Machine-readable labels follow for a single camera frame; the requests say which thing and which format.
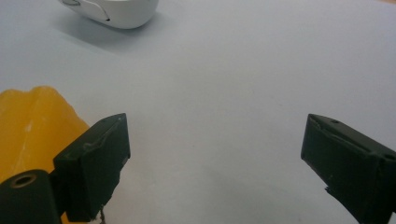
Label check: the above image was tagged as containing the white computer mouse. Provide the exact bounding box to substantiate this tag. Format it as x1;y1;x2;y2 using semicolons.
58;0;160;30

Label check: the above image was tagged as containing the yellow ridged plastic object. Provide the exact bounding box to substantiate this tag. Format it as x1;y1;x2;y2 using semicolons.
0;86;91;224

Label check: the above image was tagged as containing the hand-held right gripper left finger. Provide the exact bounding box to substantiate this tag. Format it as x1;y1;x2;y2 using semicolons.
52;112;132;223

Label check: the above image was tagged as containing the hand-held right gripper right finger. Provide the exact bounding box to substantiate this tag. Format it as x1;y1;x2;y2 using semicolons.
300;113;396;224

